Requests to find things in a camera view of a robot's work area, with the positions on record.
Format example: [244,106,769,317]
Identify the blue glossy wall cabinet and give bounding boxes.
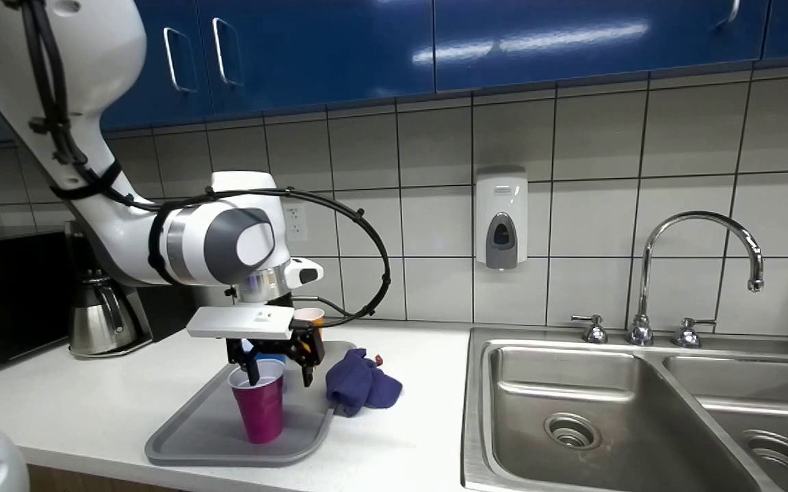
[0,0,788,147]

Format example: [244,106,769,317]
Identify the purple plastic cup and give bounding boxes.
[226,357,290,444]

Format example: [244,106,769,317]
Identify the chrome gooseneck faucet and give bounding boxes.
[568,209,769,350]

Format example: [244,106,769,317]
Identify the wooden base cabinet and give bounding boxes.
[26,461,155,492]

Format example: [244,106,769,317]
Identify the grey plastic tray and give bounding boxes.
[141,339,359,469]

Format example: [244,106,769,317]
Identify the stainless steel double sink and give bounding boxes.
[459,326,788,492]

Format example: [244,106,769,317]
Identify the black microwave oven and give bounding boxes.
[0,230,77,376]

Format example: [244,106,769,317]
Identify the black steel coffee maker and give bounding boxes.
[63,216,200,361]

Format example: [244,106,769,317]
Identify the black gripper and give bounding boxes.
[223,317,329,388]

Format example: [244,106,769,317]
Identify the dark blue cloth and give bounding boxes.
[323,346,405,421]

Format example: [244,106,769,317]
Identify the white wall soap dispenser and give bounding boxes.
[472,171,531,271]

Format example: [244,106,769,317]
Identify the stainless steel coffee carafe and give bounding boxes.
[69,271,141,357]

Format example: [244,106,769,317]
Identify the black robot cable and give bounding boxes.
[6,0,394,323]

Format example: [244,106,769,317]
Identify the silver cabinet handle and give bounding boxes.
[710,0,745,34]
[210,13,244,89]
[162,25,196,92]

